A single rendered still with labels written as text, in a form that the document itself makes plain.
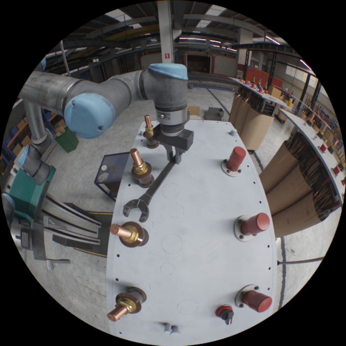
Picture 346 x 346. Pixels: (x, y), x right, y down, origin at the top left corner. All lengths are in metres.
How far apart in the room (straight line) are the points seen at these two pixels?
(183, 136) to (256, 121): 2.27
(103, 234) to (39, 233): 1.44
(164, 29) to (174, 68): 10.43
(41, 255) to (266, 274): 0.87
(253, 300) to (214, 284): 0.18
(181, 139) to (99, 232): 1.76
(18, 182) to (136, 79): 1.04
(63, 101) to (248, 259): 0.73
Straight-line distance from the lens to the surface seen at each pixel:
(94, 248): 1.95
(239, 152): 0.57
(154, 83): 0.29
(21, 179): 1.13
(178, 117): 0.32
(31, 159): 1.01
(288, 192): 1.81
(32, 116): 0.85
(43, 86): 0.32
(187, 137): 0.35
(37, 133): 0.95
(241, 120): 2.97
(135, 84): 0.30
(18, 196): 1.12
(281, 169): 1.93
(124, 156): 1.51
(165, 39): 10.48
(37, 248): 0.51
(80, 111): 0.21
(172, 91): 0.28
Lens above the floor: 1.84
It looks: 55 degrees down
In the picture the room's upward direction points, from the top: 5 degrees counter-clockwise
